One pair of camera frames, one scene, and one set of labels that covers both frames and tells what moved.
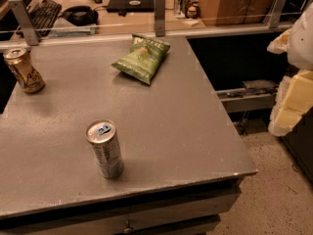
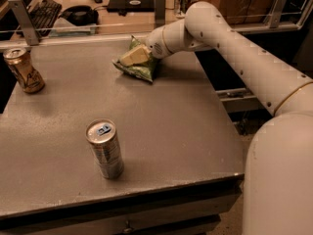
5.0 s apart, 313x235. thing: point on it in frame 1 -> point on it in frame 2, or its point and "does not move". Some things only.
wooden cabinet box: [233, 5] does not move
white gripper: [302, 39] -> [156, 43]
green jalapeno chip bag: [144, 60] does not move
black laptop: [131, 4] does not move
